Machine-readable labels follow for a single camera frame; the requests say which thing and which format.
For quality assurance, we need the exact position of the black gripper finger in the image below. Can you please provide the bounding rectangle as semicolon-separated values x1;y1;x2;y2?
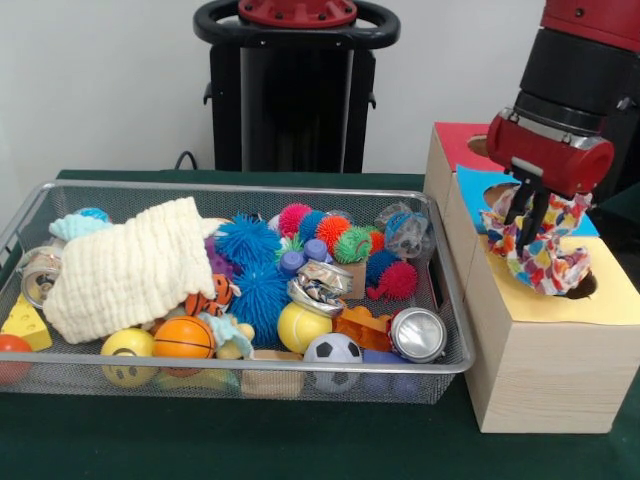
522;186;551;251
504;176;533;227

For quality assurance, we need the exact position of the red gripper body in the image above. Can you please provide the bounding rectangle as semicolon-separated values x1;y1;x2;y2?
487;106;616;199

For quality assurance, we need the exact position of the long polka dot cloth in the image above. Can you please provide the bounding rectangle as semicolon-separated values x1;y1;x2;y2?
480;186;594;297

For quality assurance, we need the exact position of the cream knitted cloth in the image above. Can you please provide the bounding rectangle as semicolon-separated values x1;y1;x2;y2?
42;197;220;345

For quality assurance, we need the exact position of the clear mesh bin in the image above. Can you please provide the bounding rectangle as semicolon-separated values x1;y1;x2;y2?
0;180;476;406

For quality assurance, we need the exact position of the wooden box with three holes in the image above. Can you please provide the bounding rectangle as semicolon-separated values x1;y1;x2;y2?
423;122;640;434

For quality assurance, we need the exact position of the black monitor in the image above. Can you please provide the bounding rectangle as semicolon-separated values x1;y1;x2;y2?
596;95;640;231

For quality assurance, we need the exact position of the crushed red drink can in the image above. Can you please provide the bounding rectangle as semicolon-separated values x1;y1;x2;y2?
388;307;449;364

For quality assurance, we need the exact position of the black and white soccer ball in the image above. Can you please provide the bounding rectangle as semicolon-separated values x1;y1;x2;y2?
304;333;365;394

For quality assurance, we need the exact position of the yellow tennis ball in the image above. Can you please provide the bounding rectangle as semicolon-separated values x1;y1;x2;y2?
277;302;334;355

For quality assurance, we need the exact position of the blue spiky rubber ball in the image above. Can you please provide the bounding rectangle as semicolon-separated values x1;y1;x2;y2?
228;262;293;346
214;212;283;269

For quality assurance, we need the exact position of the striped tiger plush toy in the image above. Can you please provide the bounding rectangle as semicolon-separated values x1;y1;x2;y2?
184;275;244;320

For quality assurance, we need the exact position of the orange toy basketball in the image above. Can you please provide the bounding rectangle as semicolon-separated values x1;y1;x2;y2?
153;316;217;361

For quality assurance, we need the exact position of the yellow smiley ball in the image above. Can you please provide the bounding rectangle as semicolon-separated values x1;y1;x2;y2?
100;328;159;389

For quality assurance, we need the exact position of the mint green cloth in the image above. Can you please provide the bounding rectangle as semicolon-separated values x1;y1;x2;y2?
50;210;113;244

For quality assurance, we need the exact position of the silver drink can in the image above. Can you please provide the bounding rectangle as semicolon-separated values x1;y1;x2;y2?
18;245;69;309

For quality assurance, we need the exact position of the yellow cheese wedge toy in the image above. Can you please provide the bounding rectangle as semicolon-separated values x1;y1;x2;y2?
0;295;53;353

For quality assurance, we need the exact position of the red ball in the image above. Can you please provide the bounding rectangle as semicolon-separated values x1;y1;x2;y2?
0;334;33;386

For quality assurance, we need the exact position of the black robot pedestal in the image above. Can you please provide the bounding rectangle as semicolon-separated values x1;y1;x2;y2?
193;0;401;173

